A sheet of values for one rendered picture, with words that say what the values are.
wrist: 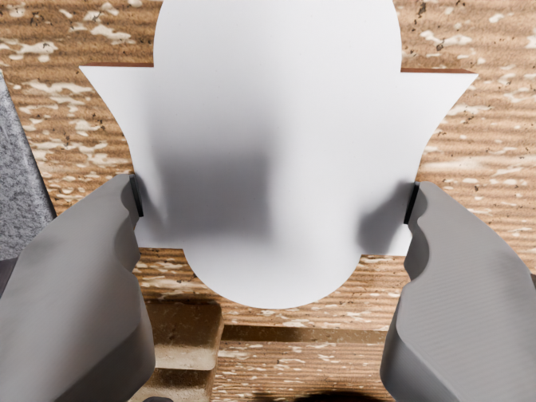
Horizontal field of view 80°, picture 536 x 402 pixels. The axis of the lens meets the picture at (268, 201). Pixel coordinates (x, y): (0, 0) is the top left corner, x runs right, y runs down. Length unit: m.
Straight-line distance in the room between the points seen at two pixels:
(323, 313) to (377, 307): 0.03
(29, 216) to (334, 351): 0.18
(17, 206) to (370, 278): 0.18
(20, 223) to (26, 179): 0.03
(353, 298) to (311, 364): 0.06
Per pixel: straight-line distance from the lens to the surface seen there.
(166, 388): 0.19
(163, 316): 0.17
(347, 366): 0.22
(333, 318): 0.18
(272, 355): 0.21
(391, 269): 0.16
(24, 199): 0.20
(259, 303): 0.16
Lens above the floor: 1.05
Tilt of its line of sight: 59 degrees down
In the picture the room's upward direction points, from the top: 176 degrees counter-clockwise
